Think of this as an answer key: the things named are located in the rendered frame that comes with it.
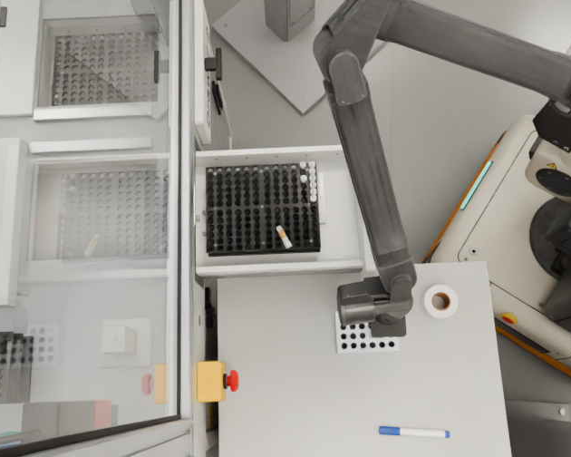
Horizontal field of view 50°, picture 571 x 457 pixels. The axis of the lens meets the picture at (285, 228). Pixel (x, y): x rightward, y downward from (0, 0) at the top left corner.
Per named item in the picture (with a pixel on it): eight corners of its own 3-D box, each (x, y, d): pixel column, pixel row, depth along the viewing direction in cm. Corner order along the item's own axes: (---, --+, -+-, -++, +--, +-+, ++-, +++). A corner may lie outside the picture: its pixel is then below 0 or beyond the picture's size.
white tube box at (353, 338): (392, 311, 129) (395, 308, 125) (396, 352, 126) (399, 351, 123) (333, 313, 129) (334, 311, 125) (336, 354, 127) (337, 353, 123)
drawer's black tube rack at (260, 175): (314, 173, 129) (315, 161, 123) (319, 255, 124) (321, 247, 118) (209, 178, 129) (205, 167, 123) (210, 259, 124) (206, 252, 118)
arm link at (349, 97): (362, 45, 76) (346, 23, 85) (318, 61, 76) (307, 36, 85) (423, 296, 99) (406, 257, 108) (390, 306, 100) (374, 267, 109)
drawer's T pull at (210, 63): (221, 49, 130) (220, 45, 128) (222, 81, 128) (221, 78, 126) (205, 50, 130) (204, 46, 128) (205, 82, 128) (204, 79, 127)
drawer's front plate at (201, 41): (209, 27, 140) (202, -3, 130) (210, 145, 133) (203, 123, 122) (201, 27, 140) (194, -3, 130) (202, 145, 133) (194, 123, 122)
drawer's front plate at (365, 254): (359, 149, 132) (364, 128, 121) (369, 282, 124) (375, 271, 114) (351, 150, 132) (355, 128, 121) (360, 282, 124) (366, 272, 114)
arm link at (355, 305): (413, 276, 98) (399, 245, 105) (342, 285, 97) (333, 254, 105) (411, 331, 104) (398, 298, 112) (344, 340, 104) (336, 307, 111)
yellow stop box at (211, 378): (228, 362, 119) (224, 360, 112) (228, 401, 117) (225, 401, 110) (202, 363, 119) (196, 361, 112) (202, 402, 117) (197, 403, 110)
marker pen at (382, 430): (448, 430, 122) (450, 430, 121) (448, 438, 122) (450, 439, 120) (379, 425, 123) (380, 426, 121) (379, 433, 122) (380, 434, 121)
